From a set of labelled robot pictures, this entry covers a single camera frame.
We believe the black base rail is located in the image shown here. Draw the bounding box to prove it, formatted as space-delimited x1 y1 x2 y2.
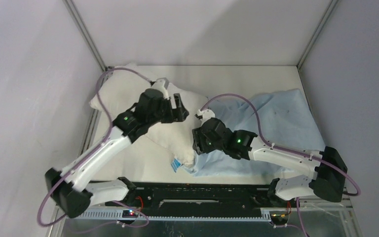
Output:
111 182 308 220

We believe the grey cable duct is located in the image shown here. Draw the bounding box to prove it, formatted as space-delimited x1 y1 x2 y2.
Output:
75 208 271 222

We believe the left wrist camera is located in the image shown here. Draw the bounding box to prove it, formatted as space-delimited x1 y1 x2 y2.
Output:
151 78 169 100

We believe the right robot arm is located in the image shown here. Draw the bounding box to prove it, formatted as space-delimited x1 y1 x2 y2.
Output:
192 118 347 206

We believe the light blue pillowcase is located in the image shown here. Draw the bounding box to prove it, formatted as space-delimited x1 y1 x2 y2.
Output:
181 89 325 177

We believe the white pillow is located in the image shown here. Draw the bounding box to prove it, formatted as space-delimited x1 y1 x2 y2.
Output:
89 63 207 167

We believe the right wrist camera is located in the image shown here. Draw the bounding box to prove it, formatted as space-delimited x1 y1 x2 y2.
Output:
195 109 216 123

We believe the left aluminium frame post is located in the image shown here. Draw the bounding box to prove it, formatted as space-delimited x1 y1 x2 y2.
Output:
63 0 107 72

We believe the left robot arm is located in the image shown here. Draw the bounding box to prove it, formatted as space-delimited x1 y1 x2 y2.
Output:
44 89 189 218

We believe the right aluminium frame post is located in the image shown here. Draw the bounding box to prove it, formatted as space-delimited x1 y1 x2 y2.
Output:
297 0 340 71

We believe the aluminium frame post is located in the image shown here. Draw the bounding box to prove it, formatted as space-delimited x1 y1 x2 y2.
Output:
63 0 107 72
297 0 340 71

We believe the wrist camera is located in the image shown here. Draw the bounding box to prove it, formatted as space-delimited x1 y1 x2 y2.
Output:
195 109 216 123
151 78 169 100

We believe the blue white pillow label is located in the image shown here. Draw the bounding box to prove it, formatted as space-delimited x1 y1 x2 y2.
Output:
171 158 182 173

